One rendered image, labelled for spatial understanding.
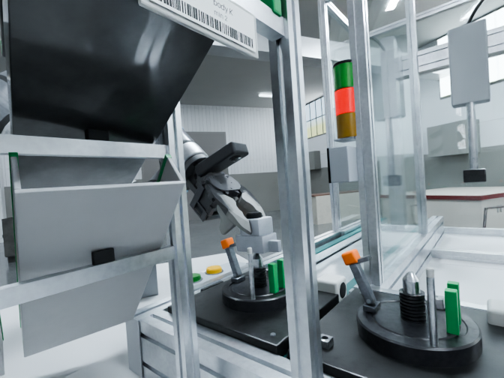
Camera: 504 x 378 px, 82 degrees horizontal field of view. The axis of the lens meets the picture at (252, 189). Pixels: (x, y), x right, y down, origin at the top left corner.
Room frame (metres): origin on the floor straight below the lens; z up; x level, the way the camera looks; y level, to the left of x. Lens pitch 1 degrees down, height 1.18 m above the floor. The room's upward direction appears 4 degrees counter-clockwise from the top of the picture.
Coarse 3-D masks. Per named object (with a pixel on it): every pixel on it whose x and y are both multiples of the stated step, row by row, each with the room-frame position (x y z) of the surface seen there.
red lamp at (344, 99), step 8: (344, 88) 0.58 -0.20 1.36; (352, 88) 0.58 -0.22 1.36; (336, 96) 0.60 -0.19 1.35; (344, 96) 0.58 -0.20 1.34; (352, 96) 0.58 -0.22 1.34; (336, 104) 0.60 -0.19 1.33; (344, 104) 0.59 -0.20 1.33; (352, 104) 0.58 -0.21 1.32; (336, 112) 0.61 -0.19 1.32; (344, 112) 0.59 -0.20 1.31
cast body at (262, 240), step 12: (252, 216) 0.52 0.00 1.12; (264, 216) 0.54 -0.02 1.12; (252, 228) 0.51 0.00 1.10; (264, 228) 0.51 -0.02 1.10; (240, 240) 0.53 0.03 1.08; (252, 240) 0.51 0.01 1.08; (264, 240) 0.50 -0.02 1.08; (276, 240) 0.50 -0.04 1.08; (252, 252) 0.51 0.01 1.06; (264, 252) 0.50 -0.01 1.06
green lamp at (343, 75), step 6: (336, 66) 0.59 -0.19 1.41; (342, 66) 0.58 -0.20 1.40; (348, 66) 0.58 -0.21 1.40; (336, 72) 0.60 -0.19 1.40; (342, 72) 0.59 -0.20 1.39; (348, 72) 0.58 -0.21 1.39; (336, 78) 0.60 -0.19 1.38; (342, 78) 0.59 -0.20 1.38; (348, 78) 0.58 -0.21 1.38; (336, 84) 0.60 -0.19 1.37; (342, 84) 0.59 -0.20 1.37; (348, 84) 0.58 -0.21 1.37; (336, 90) 0.60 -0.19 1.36
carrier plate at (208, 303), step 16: (208, 288) 0.59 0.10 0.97; (208, 304) 0.51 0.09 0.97; (224, 304) 0.50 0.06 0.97; (320, 304) 0.48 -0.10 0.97; (336, 304) 0.51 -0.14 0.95; (208, 320) 0.45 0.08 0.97; (224, 320) 0.44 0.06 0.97; (240, 320) 0.44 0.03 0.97; (256, 320) 0.44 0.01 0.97; (272, 320) 0.43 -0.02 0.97; (240, 336) 0.40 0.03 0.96; (256, 336) 0.39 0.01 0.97; (272, 336) 0.39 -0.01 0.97; (288, 336) 0.39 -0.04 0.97; (272, 352) 0.37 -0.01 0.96
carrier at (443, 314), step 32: (416, 288) 0.36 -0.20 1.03; (448, 288) 0.34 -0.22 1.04; (320, 320) 0.42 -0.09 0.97; (352, 320) 0.42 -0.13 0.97; (384, 320) 0.37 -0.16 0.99; (416, 320) 0.36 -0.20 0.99; (448, 320) 0.33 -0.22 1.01; (480, 320) 0.39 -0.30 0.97; (288, 352) 0.35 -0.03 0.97; (352, 352) 0.34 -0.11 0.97; (384, 352) 0.33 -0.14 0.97; (416, 352) 0.31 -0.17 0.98; (448, 352) 0.30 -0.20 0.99; (480, 352) 0.32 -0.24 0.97
